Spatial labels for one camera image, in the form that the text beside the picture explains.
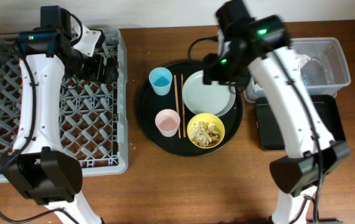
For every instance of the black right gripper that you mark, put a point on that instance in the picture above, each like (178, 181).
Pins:
(212, 73)

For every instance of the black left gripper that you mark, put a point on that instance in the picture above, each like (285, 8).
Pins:
(98, 74)

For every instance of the yellow bowl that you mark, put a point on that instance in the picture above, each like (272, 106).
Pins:
(208, 118)

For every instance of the food scraps rice and peanuts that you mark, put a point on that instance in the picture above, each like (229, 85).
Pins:
(204, 135)

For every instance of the pink plastic cup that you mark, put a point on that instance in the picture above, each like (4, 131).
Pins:
(167, 121)

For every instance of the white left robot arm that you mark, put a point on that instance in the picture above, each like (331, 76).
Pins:
(38, 168)

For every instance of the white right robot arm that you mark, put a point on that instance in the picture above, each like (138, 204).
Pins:
(261, 49)

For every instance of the grey dishwasher rack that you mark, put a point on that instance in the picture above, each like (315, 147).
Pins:
(92, 117)

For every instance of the crumpled white paper waste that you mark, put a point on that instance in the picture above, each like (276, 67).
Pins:
(302, 60)

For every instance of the pale green plate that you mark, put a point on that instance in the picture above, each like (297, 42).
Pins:
(200, 98)

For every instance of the right wooden chopstick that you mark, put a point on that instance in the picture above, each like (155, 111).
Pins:
(183, 107)

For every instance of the wooden chopstick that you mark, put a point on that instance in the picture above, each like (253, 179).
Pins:
(183, 107)
(177, 105)

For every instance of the left wooden chopstick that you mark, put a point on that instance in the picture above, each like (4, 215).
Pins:
(177, 105)

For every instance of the blue plastic cup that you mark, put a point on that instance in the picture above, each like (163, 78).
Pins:
(160, 79)

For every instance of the round black tray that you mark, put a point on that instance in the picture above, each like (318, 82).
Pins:
(150, 104)

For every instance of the black rectangular tray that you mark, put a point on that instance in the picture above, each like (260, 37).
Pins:
(269, 133)

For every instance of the clear plastic bin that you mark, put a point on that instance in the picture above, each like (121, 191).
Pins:
(327, 71)

